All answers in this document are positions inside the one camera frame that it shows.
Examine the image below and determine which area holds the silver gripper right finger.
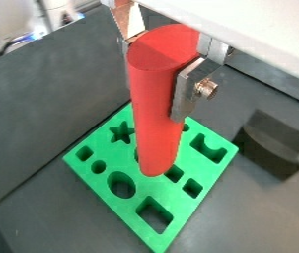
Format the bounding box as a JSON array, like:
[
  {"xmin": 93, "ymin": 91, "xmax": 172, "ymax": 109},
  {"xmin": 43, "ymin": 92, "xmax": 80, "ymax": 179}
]
[{"xmin": 169, "ymin": 34, "xmax": 232, "ymax": 123}]

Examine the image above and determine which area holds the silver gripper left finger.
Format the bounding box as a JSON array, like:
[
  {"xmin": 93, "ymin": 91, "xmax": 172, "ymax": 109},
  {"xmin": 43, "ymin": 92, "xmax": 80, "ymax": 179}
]
[{"xmin": 100, "ymin": 0, "xmax": 148, "ymax": 55}]

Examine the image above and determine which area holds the green shape sorter board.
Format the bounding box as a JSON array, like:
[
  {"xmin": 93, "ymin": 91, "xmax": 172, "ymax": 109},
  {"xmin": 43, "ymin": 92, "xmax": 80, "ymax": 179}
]
[{"xmin": 63, "ymin": 106, "xmax": 239, "ymax": 253}]

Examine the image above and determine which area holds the white robot base equipment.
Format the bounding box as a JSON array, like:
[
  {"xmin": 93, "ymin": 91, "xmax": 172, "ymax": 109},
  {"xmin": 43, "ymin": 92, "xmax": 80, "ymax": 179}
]
[{"xmin": 0, "ymin": 0, "xmax": 99, "ymax": 56}]

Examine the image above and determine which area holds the red oval peg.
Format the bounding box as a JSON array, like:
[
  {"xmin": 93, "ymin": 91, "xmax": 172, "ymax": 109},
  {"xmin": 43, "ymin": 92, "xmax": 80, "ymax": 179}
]
[{"xmin": 127, "ymin": 24, "xmax": 199, "ymax": 176}]

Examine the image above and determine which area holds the black block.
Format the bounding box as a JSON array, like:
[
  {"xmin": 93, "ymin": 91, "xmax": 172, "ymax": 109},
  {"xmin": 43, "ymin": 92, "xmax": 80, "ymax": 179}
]
[{"xmin": 234, "ymin": 110, "xmax": 299, "ymax": 180}]

